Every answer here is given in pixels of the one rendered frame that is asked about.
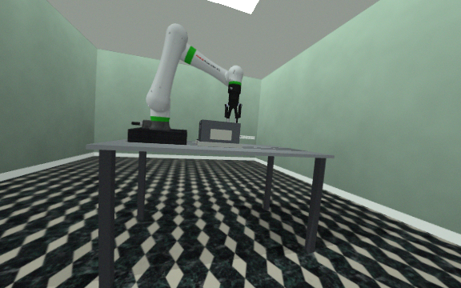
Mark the grey divided crate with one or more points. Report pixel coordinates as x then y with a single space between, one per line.
215 131

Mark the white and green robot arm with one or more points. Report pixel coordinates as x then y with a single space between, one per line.
158 97

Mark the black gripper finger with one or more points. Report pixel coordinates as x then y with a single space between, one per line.
237 113
228 112

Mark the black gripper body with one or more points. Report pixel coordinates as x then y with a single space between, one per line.
233 98

